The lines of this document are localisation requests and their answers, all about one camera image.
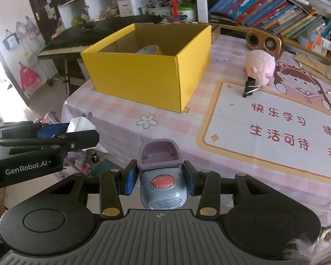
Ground black electronic keyboard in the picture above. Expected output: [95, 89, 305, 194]
[37, 15, 163, 60]

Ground pink backpack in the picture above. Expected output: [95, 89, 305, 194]
[19, 61, 42, 98]

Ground grey hanging bag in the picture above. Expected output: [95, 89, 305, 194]
[3, 29, 20, 51]

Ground yellow cardboard box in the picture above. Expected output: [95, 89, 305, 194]
[80, 23, 212, 114]

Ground silver binder clip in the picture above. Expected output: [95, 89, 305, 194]
[66, 112, 96, 133]

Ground wooden chessboard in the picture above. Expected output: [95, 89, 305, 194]
[210, 23, 222, 45]

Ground white box with red label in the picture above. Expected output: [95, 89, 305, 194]
[117, 0, 133, 17]

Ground blue purple toy car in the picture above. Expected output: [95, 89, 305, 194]
[137, 139, 188, 210]

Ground black keyboard stand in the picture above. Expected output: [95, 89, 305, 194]
[45, 58, 85, 96]

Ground white fluffy cloth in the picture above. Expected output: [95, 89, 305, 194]
[283, 201, 331, 265]

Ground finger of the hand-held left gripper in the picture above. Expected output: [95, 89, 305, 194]
[0, 120, 70, 142]
[0, 130, 100, 158]

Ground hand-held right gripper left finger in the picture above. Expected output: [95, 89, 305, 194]
[48, 159, 140, 218]

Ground pink checkered printed tablecloth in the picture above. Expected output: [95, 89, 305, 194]
[62, 23, 331, 227]

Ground red tassel ornament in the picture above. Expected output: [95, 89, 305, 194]
[169, 0, 180, 17]

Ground black binder clip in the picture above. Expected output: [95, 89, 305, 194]
[242, 74, 261, 98]

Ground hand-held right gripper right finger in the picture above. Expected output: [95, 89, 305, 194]
[182, 160, 269, 217]

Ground white tub with green lid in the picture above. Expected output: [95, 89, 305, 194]
[177, 5, 196, 22]

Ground row of books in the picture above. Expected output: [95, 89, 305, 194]
[208, 0, 331, 58]

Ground wooden speaker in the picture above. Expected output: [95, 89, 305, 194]
[245, 29, 282, 61]

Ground pink plush toy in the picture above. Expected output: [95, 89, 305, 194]
[243, 49, 276, 87]

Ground blue yellow round tin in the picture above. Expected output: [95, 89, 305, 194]
[136, 44, 163, 56]

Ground flat cardboard pieces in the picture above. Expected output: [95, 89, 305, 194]
[294, 52, 331, 91]

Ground white pen holder with pens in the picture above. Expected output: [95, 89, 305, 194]
[146, 0, 174, 17]

